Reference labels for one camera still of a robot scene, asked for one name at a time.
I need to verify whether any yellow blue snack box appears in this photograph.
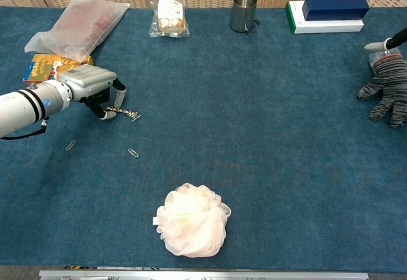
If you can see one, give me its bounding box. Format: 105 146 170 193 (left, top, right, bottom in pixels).
22 53 95 86

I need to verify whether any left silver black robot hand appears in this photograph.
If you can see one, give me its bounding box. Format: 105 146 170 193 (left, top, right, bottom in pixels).
55 64 127 121

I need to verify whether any white mesh bath pouf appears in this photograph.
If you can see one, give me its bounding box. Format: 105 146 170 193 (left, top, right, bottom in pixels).
152 183 232 258

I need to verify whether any crumpled clear plastic bottle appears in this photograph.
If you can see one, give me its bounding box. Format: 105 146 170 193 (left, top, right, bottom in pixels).
368 49 403 69

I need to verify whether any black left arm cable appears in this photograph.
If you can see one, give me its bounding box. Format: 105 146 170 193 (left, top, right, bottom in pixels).
0 118 49 141

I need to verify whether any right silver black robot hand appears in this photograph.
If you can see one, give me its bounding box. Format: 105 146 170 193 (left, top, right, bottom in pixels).
361 0 407 52

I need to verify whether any translucent bag with pink contents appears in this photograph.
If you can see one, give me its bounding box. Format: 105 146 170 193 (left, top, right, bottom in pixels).
24 0 131 63

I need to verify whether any stainless steel mug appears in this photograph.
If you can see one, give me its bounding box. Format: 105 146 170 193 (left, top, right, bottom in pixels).
229 0 261 34

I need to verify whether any clear wrapped bread pack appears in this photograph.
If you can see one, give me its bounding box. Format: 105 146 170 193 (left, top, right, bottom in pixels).
149 0 191 39

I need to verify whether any white green flat box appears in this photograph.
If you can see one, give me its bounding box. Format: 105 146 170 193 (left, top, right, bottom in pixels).
285 0 365 35

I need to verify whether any aluminium profile rail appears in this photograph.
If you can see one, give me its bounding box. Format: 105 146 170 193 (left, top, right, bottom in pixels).
38 269 369 280

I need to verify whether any dark blue long box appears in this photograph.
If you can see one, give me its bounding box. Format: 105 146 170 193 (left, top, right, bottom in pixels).
302 0 370 22

